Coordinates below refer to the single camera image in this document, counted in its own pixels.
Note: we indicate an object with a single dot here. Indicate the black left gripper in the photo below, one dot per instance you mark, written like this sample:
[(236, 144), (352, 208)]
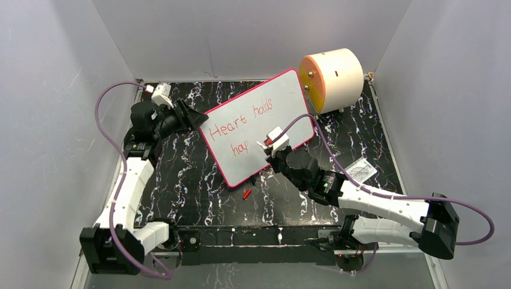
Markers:
[(187, 119)]

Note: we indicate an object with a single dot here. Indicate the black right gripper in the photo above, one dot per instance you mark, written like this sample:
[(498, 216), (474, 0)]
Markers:
[(273, 160)]

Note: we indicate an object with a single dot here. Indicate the pink-framed whiteboard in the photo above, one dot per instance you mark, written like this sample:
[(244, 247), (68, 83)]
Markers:
[(236, 127)]

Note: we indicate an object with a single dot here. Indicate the red whiteboard marker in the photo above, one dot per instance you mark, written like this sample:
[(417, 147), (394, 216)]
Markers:
[(263, 146)]

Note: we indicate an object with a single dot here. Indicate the red marker cap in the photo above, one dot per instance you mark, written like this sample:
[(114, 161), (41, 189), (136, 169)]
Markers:
[(246, 194)]

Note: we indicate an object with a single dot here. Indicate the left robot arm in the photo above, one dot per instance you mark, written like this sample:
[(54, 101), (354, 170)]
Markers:
[(140, 155)]

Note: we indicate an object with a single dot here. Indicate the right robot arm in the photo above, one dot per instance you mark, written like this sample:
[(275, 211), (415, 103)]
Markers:
[(431, 224)]

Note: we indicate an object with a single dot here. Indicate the white printed card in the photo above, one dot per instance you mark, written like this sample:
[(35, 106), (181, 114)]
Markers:
[(361, 170)]

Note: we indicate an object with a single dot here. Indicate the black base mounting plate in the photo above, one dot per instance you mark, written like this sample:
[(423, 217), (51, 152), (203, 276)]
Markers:
[(319, 244)]

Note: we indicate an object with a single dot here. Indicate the white cylinder with orange face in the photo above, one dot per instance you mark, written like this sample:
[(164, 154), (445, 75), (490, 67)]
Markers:
[(332, 80)]

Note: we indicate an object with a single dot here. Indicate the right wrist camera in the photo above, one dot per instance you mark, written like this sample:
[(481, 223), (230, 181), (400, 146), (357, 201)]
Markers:
[(276, 140)]

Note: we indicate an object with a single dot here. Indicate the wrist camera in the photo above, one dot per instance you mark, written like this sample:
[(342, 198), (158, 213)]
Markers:
[(276, 140), (159, 95)]

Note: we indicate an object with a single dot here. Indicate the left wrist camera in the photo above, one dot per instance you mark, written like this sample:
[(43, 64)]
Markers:
[(159, 95)]

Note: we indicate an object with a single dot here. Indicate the aluminium frame rail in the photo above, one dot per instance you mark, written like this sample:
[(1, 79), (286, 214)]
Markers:
[(399, 249)]

